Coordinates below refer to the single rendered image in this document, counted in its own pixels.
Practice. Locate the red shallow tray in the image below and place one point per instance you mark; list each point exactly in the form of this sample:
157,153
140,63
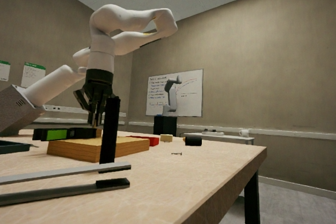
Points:
153,140

